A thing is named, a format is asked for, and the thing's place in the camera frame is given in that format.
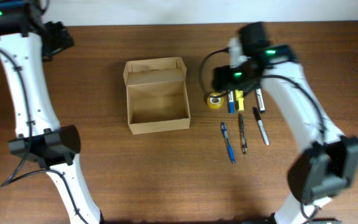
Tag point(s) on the brown cardboard box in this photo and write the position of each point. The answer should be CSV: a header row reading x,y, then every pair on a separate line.
x,y
157,98

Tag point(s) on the black ballpoint pen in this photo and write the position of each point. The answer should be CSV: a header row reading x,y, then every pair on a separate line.
x,y
243,137

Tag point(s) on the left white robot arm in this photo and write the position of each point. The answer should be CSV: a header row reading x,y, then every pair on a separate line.
x,y
43,145

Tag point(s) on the blue ballpoint pen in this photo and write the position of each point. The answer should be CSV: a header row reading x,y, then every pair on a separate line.
x,y
228,144

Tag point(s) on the black whiteboard marker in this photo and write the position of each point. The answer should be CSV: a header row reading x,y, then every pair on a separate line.
x,y
260,100

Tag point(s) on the yellow tape roll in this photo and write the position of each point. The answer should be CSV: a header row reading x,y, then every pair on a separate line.
x,y
214,102

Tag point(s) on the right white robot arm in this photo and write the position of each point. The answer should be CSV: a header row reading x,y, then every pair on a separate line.
x,y
328,159

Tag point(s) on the yellow highlighter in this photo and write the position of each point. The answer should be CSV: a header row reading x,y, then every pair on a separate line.
x,y
239,100

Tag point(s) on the blue whiteboard marker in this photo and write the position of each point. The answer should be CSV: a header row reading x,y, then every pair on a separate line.
x,y
231,103

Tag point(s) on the black thin permanent marker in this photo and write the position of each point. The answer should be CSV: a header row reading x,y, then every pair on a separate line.
x,y
260,125

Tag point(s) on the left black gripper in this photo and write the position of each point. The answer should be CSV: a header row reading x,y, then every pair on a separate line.
x,y
63,40

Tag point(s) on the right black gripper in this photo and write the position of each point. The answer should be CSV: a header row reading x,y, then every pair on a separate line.
x,y
230,83

